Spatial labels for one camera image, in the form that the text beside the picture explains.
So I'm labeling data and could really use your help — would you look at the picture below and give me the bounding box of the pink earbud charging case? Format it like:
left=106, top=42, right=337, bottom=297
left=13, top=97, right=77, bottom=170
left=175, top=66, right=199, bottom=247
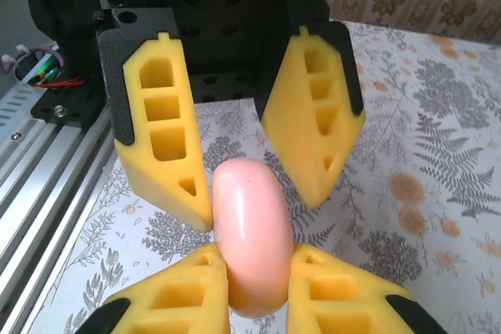
left=211, top=156, right=294, bottom=319

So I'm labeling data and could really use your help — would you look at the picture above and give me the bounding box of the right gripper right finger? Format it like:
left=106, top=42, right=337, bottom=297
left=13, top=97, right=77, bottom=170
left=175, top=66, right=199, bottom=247
left=287, top=242, right=449, bottom=334

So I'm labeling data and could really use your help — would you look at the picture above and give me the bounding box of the black connector board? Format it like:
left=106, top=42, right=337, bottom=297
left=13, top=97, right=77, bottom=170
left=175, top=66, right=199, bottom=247
left=15, top=56, right=85, bottom=91

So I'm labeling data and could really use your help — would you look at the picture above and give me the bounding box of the floral table cover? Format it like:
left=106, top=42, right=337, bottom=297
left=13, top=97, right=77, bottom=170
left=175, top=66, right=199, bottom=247
left=38, top=16, right=501, bottom=334

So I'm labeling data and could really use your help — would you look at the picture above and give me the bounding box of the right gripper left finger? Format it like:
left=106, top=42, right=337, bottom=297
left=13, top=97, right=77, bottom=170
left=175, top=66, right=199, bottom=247
left=76, top=242, right=232, bottom=334

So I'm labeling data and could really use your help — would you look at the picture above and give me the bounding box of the grey slotted cable duct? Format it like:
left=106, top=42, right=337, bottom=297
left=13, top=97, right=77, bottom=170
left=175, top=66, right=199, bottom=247
left=0, top=83, right=34, bottom=127

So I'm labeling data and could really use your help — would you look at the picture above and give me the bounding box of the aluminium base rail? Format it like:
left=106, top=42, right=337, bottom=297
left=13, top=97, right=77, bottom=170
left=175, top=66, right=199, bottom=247
left=0, top=106, right=122, bottom=334

